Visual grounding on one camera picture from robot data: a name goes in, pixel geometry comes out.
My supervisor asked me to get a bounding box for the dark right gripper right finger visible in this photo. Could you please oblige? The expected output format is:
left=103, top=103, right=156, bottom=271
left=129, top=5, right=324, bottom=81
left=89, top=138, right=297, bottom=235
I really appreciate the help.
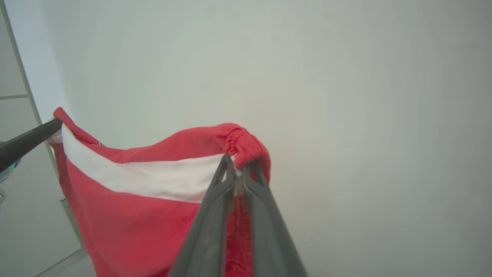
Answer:
left=242, top=160, right=309, bottom=277

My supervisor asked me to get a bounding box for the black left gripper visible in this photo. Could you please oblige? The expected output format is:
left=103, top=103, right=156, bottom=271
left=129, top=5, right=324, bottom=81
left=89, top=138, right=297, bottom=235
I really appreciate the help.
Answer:
left=0, top=118, right=63, bottom=206

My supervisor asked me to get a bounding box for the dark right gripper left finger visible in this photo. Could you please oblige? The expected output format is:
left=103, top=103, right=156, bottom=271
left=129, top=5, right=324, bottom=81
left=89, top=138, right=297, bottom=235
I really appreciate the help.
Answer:
left=168, top=154, right=235, bottom=277

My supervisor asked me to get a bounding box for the red and white garment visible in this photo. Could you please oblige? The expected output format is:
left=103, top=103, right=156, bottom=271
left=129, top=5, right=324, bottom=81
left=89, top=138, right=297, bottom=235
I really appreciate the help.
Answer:
left=49, top=107, right=272, bottom=277

